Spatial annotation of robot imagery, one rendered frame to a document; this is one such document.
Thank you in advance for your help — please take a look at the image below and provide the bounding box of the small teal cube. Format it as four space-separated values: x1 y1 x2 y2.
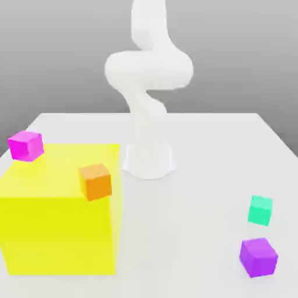
247 194 274 227

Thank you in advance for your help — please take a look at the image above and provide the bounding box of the small purple cube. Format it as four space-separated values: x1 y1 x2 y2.
239 237 279 279

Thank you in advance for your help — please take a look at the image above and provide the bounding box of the small magenta cube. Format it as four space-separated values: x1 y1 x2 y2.
7 130 45 163

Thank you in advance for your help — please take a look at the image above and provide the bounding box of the large yellow box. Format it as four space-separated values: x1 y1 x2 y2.
0 143 123 276

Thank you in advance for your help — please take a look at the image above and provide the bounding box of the small orange cube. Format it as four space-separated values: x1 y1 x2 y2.
78 162 113 202

